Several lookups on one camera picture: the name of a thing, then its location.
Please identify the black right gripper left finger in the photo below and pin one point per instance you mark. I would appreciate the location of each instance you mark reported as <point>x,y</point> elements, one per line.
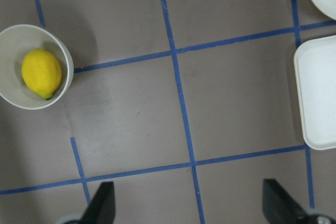
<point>102,208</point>

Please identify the yellow lemon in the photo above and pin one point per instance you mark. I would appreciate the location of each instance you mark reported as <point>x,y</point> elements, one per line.
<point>41,73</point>

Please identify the cream ceramic bowl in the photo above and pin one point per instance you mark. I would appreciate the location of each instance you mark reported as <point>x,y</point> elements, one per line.
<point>16,42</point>

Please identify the white rectangular tray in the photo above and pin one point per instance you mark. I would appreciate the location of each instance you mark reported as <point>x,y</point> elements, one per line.
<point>314,63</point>

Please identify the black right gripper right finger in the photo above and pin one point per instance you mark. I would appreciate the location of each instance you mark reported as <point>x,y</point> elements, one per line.
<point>279,207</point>

